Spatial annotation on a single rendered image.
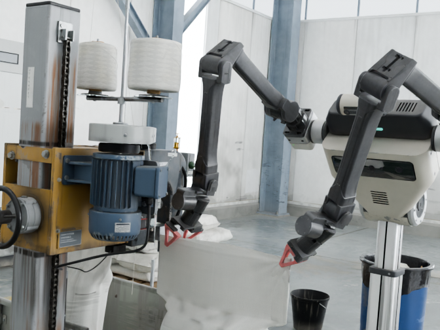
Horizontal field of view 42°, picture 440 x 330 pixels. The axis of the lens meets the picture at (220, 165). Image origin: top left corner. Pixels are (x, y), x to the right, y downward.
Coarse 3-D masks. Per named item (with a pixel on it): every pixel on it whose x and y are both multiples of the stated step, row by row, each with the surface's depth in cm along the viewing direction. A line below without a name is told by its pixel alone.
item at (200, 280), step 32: (160, 256) 197; (192, 256) 187; (224, 256) 180; (256, 256) 177; (160, 288) 197; (192, 288) 187; (224, 288) 180; (256, 288) 177; (288, 288) 173; (192, 320) 184; (224, 320) 181; (256, 320) 177
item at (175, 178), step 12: (156, 156) 201; (168, 156) 206; (180, 156) 212; (180, 168) 213; (168, 180) 208; (180, 180) 213; (168, 192) 211; (168, 204) 211; (144, 216) 198; (168, 216) 211; (144, 228) 199
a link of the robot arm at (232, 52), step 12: (216, 48) 179; (228, 48) 177; (240, 48) 178; (204, 60) 177; (216, 60) 174; (228, 60) 176; (240, 60) 181; (216, 72) 175; (240, 72) 185; (252, 72) 187; (252, 84) 190; (264, 84) 193; (264, 96) 195; (276, 96) 199; (264, 108) 207; (276, 108) 200; (288, 108) 201; (288, 120) 203
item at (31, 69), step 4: (28, 68) 171; (32, 68) 170; (28, 72) 171; (32, 72) 170; (28, 76) 171; (32, 76) 170; (28, 80) 171; (32, 80) 170; (28, 84) 171; (32, 84) 170; (28, 88) 171; (32, 88) 170; (28, 92) 171; (32, 92) 170; (28, 96) 171; (32, 96) 170; (28, 100) 171; (32, 100) 170; (28, 104) 171; (32, 104) 170
